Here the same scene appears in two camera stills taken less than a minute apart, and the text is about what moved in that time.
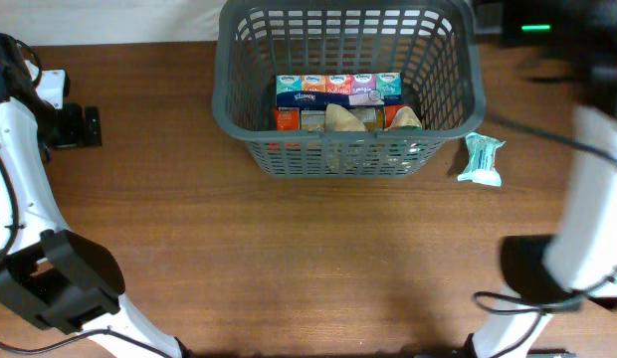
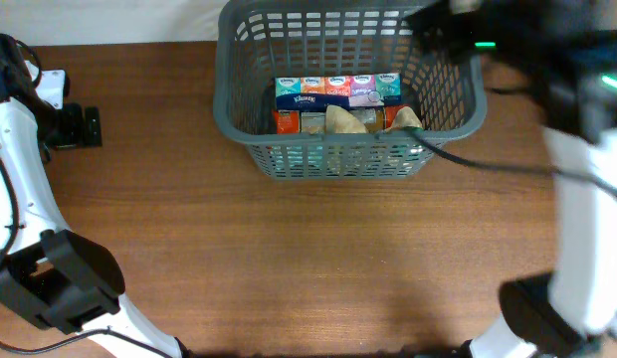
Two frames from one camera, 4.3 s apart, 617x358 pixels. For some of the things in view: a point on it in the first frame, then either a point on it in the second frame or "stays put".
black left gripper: (76, 132) stays put
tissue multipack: (317, 89) stays put
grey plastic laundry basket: (433, 45) stays put
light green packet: (480, 165) -> (296, 157)
